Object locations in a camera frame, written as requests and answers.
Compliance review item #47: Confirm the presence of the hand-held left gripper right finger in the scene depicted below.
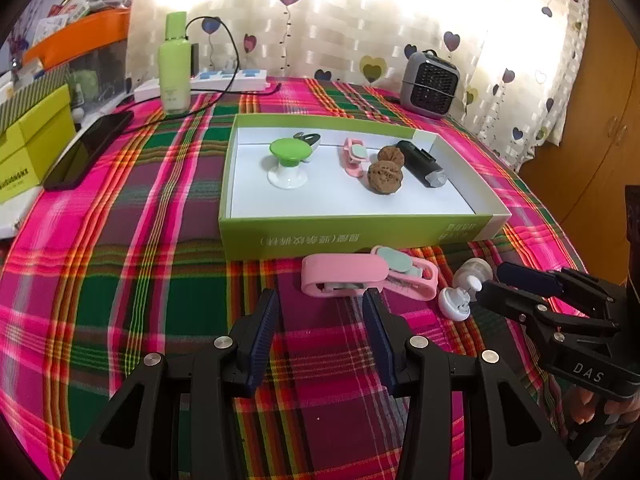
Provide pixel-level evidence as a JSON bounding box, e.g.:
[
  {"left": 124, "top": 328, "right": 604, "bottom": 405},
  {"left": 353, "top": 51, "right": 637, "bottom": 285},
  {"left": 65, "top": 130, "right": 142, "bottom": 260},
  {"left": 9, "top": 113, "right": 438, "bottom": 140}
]
[{"left": 361, "top": 287, "right": 583, "bottom": 480}]

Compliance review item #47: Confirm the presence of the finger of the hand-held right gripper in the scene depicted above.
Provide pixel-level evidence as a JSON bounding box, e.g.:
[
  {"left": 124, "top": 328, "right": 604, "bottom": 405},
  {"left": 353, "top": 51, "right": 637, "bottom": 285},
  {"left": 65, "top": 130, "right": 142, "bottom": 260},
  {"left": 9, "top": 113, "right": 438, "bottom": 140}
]
[
  {"left": 496, "top": 261, "right": 608, "bottom": 312},
  {"left": 475, "top": 282, "right": 621, "bottom": 344}
]

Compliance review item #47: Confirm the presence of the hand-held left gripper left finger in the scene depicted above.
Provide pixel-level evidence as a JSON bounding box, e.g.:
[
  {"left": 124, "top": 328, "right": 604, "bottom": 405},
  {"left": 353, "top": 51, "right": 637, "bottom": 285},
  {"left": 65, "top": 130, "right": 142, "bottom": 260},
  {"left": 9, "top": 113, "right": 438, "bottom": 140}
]
[{"left": 60, "top": 287, "right": 281, "bottom": 480}]

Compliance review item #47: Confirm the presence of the white dumbbell-shaped spool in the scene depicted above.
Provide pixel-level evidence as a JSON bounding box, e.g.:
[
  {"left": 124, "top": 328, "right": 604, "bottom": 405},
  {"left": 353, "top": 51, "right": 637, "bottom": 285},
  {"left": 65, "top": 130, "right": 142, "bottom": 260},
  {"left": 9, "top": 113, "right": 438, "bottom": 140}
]
[{"left": 452, "top": 258, "right": 493, "bottom": 296}]

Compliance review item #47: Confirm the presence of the pink oblong case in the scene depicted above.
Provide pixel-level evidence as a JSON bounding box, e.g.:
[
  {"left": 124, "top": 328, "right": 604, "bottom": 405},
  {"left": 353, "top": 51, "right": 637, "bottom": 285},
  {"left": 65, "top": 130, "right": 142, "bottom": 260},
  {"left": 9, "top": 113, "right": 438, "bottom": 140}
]
[{"left": 301, "top": 254, "right": 390, "bottom": 297}]

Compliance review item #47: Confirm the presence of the green cardboard box tray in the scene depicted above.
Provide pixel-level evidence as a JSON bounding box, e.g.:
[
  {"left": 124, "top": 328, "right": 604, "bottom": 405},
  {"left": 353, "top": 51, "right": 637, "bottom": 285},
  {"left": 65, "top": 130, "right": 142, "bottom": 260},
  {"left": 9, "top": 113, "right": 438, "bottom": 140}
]
[{"left": 218, "top": 112, "right": 512, "bottom": 262}]

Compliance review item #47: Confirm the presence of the green and white stand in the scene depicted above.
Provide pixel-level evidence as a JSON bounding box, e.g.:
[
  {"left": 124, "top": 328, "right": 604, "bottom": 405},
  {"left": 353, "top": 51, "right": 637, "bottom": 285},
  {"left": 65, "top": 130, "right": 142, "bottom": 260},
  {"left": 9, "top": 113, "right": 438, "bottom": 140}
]
[{"left": 260, "top": 138, "right": 312, "bottom": 190}]

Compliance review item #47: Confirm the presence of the person's right hand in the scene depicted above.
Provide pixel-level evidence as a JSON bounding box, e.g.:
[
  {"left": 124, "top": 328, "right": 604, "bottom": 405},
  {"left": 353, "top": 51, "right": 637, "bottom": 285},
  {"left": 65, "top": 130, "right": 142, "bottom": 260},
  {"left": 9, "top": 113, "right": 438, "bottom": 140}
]
[{"left": 570, "top": 387, "right": 636, "bottom": 441}]

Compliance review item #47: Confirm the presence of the white round cap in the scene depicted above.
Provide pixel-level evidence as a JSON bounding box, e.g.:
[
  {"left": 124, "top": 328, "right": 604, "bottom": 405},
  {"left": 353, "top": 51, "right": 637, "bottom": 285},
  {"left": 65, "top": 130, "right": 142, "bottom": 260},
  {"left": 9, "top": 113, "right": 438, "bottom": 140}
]
[{"left": 437, "top": 286, "right": 472, "bottom": 320}]

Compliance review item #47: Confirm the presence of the large pink clip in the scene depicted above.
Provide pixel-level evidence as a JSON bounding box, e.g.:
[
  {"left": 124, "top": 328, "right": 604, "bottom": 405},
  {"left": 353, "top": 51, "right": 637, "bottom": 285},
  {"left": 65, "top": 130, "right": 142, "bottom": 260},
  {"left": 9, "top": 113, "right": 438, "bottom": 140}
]
[{"left": 371, "top": 245, "right": 440, "bottom": 302}]

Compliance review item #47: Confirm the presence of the dark cloth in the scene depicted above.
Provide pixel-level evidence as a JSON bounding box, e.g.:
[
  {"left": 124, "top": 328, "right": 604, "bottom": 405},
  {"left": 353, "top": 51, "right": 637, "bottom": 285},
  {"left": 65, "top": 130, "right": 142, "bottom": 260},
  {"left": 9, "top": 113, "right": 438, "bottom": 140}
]
[{"left": 625, "top": 185, "right": 640, "bottom": 281}]

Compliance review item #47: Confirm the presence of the pink green plaid tablecloth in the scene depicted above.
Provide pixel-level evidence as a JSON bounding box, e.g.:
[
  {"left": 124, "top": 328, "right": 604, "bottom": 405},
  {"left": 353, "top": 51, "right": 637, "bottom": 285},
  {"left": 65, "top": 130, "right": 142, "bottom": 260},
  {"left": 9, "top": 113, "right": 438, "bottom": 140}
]
[{"left": 0, "top": 76, "right": 588, "bottom": 480}]

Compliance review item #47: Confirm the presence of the black cylindrical flashlight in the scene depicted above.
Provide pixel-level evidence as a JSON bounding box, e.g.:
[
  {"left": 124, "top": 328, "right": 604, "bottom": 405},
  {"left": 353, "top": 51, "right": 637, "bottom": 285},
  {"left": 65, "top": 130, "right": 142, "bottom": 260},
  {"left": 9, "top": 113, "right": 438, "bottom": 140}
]
[{"left": 396, "top": 140, "right": 447, "bottom": 188}]

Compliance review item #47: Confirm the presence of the small pink clip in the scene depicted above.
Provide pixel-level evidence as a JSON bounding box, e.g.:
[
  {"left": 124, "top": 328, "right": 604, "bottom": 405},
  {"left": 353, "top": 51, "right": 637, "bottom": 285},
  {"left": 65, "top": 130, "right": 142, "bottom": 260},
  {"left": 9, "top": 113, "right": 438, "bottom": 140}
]
[{"left": 341, "top": 137, "right": 371, "bottom": 177}]

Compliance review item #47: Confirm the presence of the wooden wardrobe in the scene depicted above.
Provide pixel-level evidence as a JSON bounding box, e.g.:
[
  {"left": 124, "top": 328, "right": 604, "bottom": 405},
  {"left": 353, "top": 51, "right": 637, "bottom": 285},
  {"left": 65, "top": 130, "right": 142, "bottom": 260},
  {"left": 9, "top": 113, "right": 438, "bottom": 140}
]
[{"left": 515, "top": 0, "right": 640, "bottom": 271}]

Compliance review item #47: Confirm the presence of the grey mini heater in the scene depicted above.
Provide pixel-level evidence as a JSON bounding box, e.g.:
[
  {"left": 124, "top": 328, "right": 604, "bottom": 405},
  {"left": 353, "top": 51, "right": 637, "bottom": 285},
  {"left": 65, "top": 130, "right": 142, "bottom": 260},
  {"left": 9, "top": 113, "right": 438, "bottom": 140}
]
[{"left": 400, "top": 50, "right": 461, "bottom": 121}]

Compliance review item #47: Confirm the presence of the black smartphone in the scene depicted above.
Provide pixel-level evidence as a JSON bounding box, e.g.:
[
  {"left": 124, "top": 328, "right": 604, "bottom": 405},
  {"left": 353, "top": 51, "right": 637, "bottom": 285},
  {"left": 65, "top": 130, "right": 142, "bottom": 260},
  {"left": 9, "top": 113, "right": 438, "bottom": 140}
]
[{"left": 42, "top": 111, "right": 135, "bottom": 192}]

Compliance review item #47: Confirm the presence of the white blue power strip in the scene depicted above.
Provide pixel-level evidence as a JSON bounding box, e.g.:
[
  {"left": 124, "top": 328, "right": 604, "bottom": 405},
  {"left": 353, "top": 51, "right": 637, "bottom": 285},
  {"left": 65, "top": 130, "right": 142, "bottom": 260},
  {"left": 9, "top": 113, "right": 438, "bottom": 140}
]
[{"left": 190, "top": 69, "right": 268, "bottom": 93}]

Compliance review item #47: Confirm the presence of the small white adapter box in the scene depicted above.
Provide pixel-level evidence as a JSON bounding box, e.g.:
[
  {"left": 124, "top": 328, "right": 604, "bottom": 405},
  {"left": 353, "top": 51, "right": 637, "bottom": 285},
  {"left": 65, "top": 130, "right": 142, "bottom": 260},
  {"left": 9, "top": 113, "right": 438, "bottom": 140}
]
[{"left": 134, "top": 80, "right": 163, "bottom": 102}]

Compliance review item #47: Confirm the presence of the light green lotion bottle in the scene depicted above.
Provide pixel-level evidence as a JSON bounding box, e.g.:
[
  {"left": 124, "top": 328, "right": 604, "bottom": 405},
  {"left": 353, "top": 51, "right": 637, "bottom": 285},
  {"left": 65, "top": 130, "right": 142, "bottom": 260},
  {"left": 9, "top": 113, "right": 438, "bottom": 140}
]
[{"left": 158, "top": 11, "right": 194, "bottom": 115}]

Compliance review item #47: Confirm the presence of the yellow-green cardboard box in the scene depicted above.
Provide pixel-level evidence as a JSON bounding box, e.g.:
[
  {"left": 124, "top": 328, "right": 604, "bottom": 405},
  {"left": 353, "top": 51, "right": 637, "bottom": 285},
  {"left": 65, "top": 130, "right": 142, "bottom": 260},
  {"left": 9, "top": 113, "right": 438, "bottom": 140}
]
[{"left": 0, "top": 84, "right": 76, "bottom": 206}]

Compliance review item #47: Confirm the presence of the heart print curtain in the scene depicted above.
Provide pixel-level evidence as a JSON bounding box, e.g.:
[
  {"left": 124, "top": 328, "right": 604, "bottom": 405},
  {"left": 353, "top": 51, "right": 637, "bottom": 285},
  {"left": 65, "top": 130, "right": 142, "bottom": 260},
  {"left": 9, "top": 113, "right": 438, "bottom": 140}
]
[{"left": 127, "top": 0, "right": 593, "bottom": 171}]

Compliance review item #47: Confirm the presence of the grey chevron patterned box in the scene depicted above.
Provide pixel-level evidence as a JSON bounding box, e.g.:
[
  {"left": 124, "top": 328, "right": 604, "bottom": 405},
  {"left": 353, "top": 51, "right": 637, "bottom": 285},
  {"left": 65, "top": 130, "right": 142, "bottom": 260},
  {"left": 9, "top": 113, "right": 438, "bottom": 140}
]
[{"left": 0, "top": 67, "right": 71, "bottom": 131}]

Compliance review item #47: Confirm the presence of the orange storage box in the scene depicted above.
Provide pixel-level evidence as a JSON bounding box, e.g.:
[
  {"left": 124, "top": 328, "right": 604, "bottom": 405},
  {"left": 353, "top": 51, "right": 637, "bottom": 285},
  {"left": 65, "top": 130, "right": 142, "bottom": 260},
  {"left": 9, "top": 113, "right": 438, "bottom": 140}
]
[{"left": 22, "top": 8, "right": 132, "bottom": 68}]

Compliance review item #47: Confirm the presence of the black charging cable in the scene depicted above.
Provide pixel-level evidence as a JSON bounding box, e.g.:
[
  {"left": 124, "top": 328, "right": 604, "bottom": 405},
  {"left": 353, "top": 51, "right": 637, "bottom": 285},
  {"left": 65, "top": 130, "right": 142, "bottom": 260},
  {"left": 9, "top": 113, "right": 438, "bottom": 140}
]
[{"left": 117, "top": 16, "right": 236, "bottom": 133}]

